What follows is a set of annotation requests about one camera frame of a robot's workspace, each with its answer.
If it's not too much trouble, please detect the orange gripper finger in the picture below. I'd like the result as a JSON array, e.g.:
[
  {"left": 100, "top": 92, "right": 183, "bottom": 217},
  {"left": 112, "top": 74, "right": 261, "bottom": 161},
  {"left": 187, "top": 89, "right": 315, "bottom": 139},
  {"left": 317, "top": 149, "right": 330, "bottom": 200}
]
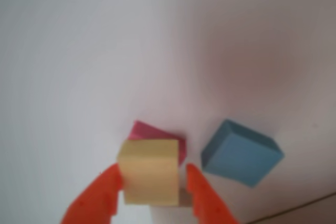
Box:
[
  {"left": 185, "top": 163, "right": 239, "bottom": 224},
  {"left": 59, "top": 163, "right": 124, "bottom": 224}
]

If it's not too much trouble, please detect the yellow foam cuboid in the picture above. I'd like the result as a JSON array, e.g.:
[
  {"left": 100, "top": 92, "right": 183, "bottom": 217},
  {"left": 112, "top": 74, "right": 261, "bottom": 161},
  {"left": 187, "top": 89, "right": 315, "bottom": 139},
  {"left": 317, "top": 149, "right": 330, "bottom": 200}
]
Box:
[{"left": 117, "top": 139, "right": 181, "bottom": 206}]

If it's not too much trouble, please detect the blue foam cuboid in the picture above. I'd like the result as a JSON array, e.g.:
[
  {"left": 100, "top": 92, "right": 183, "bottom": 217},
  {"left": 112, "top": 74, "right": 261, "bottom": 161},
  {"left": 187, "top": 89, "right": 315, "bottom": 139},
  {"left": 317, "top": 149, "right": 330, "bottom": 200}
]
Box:
[{"left": 201, "top": 119, "right": 286, "bottom": 188}]

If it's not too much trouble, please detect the pink foam cuboid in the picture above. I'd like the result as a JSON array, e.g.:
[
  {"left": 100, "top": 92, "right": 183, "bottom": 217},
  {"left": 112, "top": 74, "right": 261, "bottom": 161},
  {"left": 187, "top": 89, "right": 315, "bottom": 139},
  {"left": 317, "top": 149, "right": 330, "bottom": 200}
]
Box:
[{"left": 128, "top": 120, "right": 187, "bottom": 167}]

